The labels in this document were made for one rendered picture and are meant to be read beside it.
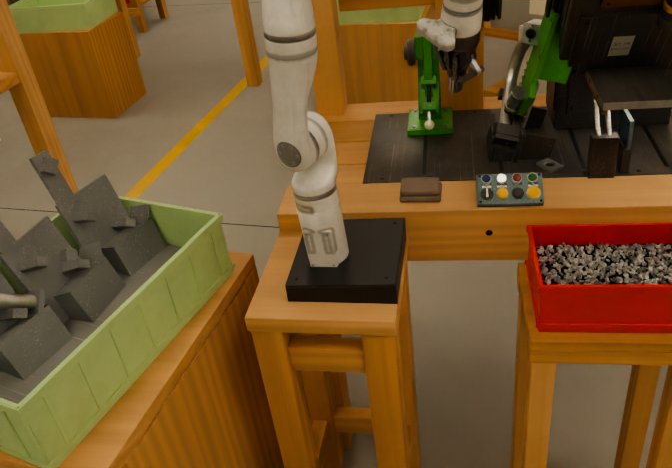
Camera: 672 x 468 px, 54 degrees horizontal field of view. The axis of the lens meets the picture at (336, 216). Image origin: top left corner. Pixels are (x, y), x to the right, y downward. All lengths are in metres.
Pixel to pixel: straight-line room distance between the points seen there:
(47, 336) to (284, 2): 0.83
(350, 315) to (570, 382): 1.21
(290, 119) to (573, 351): 0.72
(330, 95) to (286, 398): 0.99
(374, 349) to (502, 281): 1.45
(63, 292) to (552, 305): 1.01
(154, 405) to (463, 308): 1.54
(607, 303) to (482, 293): 1.40
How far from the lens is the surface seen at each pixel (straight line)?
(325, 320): 1.37
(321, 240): 1.38
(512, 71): 1.82
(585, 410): 2.35
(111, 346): 1.36
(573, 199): 1.62
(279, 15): 1.15
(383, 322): 1.34
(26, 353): 1.48
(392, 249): 1.44
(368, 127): 2.04
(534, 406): 1.52
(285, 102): 1.21
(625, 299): 1.37
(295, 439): 1.68
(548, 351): 1.40
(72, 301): 1.53
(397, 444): 1.63
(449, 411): 2.30
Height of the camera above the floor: 1.75
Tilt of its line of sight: 33 degrees down
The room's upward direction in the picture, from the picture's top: 8 degrees counter-clockwise
